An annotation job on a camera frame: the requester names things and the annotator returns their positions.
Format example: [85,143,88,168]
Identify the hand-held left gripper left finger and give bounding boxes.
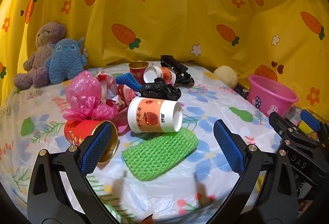
[27,121,121,224]

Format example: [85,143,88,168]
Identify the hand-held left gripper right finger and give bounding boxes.
[206,119,300,224]

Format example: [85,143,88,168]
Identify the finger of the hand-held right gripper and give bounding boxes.
[299,110,322,142]
[269,112,292,137]

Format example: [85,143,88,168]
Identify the pink plastic bucket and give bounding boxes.
[247,75,299,119]

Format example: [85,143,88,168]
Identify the red paper cup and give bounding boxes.
[129,61,149,86]
[64,119,119,164]

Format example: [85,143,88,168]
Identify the large red snack bag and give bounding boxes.
[105,84,137,134]

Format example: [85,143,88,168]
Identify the green foam net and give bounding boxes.
[121,126,199,182]

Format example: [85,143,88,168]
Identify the pink plastic bag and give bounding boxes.
[63,70,119,122]

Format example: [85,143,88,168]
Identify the white orange paper cup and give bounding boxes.
[128,96,183,133]
[143,66,176,85]

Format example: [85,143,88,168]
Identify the red white wrapper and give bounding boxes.
[96,72,117,101]

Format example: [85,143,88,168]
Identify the blue foam net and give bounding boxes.
[115,72,144,91]

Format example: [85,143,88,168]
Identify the black plastic bag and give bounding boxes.
[140,77,182,101]
[161,55,195,84]

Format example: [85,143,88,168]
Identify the yellow packet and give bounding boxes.
[298,121,320,141]

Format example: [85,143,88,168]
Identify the black printed bag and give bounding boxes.
[234,85,250,101]

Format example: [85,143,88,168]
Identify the cream plush ball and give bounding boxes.
[213,65,238,89]

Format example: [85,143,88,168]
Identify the floral plastic tablecloth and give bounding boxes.
[0,61,283,224]

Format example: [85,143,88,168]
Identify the blue plush toy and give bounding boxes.
[46,37,88,85]

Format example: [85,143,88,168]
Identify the purple teddy bear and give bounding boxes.
[14,22,67,90]

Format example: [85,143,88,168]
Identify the yellow carrot print curtain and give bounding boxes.
[0,0,329,117]

